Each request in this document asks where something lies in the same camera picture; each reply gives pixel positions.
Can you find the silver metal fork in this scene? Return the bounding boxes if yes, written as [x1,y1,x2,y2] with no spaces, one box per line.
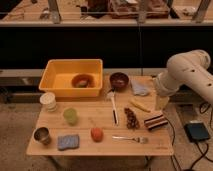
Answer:
[112,135,148,144]

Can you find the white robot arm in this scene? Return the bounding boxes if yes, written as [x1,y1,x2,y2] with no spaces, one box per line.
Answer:
[154,50,213,107]

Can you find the green plastic cup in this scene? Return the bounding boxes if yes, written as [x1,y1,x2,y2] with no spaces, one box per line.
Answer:
[63,108,78,125]

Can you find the metal cup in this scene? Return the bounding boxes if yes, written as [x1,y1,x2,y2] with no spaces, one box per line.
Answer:
[34,127,51,145]

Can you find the striped block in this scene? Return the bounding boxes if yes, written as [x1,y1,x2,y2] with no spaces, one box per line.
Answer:
[144,115,168,131]

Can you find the yellow banana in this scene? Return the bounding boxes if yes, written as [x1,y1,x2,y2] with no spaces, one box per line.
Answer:
[130,100,151,113]

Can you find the light blue cloth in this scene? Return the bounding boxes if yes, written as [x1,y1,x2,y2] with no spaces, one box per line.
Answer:
[131,79,149,96]

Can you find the brown grape bunch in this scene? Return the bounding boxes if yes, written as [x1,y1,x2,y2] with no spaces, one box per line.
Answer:
[124,108,140,129]

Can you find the wooden folding table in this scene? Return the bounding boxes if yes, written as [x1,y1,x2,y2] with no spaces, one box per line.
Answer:
[27,76,173,156]

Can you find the dark red bowl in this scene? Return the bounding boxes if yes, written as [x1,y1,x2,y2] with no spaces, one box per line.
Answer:
[109,72,129,90]

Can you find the orange fruit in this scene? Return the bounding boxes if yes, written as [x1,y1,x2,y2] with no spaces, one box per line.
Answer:
[91,127,103,142]

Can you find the yellow plastic tub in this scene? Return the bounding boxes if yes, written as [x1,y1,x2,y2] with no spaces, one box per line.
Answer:
[39,59,103,98]

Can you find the blue sponge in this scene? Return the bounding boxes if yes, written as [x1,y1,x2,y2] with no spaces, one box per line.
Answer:
[57,135,80,151]

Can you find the white stacked cups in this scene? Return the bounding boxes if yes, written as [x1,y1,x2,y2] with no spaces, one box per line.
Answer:
[40,92,57,111]

